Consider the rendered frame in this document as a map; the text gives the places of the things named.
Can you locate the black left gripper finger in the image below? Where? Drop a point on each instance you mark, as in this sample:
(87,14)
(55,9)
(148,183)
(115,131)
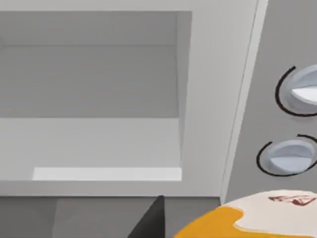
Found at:
(153,220)

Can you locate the small grey microwave knob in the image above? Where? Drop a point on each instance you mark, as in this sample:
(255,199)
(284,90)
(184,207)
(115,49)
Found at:
(288,156)

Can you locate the pale microwave oven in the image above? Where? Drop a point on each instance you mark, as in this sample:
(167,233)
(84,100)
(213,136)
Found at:
(208,99)

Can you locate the white and orange bottle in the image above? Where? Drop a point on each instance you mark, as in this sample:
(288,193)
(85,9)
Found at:
(260,218)

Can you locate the large grey microwave knob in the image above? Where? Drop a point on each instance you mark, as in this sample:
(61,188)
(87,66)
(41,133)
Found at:
(303,89)

